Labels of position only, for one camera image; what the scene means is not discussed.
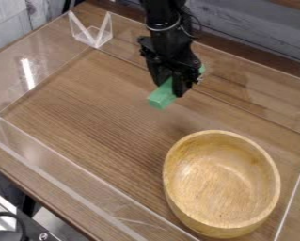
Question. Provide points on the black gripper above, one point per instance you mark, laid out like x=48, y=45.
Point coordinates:
x=165, y=49

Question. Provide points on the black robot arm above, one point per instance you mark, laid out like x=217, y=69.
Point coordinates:
x=165, y=12

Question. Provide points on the clear acrylic enclosure wall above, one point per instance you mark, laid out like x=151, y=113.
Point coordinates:
x=82, y=141

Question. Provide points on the green rectangular block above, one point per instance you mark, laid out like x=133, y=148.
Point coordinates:
x=161, y=97

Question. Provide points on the clear acrylic corner bracket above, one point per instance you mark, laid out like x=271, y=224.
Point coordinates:
x=93, y=36

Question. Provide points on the brown wooden bowl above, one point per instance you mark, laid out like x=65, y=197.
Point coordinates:
x=221, y=183

